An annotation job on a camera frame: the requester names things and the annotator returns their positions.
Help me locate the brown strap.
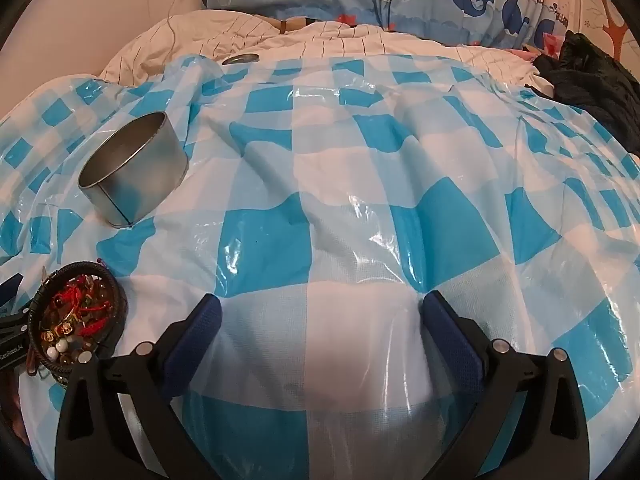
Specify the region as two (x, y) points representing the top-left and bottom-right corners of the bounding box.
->
(265, 16), (321, 35)

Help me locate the black braided bracelet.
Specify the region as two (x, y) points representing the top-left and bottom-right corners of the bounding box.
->
(29, 261), (127, 378)

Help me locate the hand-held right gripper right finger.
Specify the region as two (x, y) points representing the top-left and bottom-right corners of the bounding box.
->
(422, 290), (586, 480)

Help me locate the white striped duvet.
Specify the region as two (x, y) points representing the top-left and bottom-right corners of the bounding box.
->
(97, 10), (546, 96)

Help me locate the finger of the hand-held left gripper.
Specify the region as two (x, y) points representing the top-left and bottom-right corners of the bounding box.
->
(0, 272), (25, 306)

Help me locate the white charging cable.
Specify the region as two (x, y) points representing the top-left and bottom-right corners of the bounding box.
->
(166, 0), (202, 56)

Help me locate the blue checkered plastic sheet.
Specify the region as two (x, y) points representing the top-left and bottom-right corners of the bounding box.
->
(0, 52), (640, 480)

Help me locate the orange tree wall sticker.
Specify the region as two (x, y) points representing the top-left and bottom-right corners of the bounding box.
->
(594, 0), (632, 57)

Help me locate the pile of beaded bracelets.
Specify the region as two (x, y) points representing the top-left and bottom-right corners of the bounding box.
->
(27, 260), (128, 386)

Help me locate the round metal tin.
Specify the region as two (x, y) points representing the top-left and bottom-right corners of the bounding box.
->
(77, 111), (189, 228)

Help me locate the pink cloth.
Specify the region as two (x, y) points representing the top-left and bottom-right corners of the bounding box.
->
(510, 32), (567, 61)

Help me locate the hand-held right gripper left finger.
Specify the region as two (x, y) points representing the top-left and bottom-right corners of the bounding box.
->
(54, 292), (223, 480)

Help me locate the dark clothing pile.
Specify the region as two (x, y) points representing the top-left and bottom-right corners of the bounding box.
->
(532, 32), (640, 156)

